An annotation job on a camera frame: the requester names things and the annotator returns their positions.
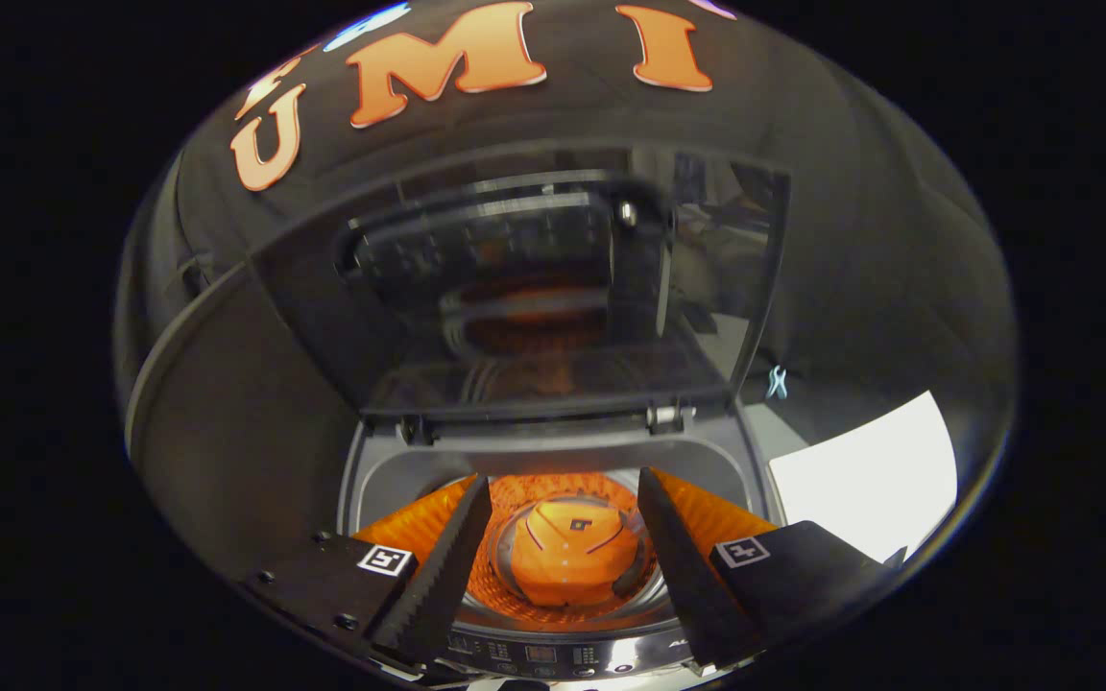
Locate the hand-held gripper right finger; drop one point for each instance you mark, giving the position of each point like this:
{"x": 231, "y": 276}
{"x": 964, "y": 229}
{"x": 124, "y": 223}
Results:
{"x": 683, "y": 566}

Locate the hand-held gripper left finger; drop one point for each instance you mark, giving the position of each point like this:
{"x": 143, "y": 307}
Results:
{"x": 447, "y": 566}

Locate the orange polo shirt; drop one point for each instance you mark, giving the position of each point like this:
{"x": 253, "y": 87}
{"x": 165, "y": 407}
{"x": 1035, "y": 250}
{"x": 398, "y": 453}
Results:
{"x": 567, "y": 561}

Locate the dark glass washing machine lid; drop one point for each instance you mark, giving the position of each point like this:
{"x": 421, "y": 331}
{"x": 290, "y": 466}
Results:
{"x": 534, "y": 288}

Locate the white board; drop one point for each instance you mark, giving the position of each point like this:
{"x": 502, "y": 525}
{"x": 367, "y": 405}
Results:
{"x": 865, "y": 480}

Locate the light blue clip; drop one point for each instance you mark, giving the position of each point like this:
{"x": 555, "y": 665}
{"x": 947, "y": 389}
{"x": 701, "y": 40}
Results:
{"x": 777, "y": 382}

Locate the grey box stand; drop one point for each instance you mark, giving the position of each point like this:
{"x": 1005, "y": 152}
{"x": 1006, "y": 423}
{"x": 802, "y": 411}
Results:
{"x": 236, "y": 432}

